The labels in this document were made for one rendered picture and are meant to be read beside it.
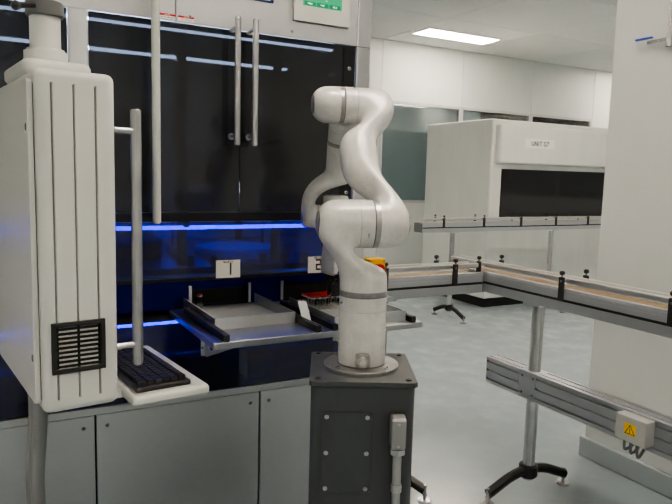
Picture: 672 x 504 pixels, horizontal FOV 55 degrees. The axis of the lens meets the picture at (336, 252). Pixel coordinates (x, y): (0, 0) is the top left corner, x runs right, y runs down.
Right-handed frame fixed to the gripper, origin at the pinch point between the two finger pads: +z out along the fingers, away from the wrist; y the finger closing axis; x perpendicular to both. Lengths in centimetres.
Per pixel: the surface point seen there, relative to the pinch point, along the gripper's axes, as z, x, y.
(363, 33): -89, 19, -18
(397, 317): 6.6, 13.1, 19.6
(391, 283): 5, 42, -29
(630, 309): 5, 93, 44
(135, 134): -46, -71, 35
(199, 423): 47, -41, -17
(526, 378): 44, 95, -4
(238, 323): 6.7, -36.5, 8.8
